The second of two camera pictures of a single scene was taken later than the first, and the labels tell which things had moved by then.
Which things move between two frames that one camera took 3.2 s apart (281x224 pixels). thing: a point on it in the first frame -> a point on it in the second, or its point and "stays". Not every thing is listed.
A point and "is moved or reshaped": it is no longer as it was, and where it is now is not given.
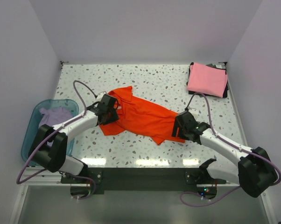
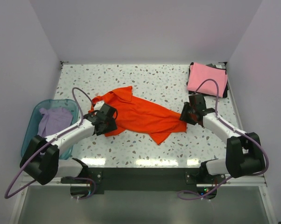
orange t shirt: x=140 y=116 is moved or reshaped
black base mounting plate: x=144 y=180 stays
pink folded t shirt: x=207 y=80 stays
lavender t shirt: x=53 y=116 stays
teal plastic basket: x=32 y=126 stays
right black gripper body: x=181 y=131 -> x=186 y=114
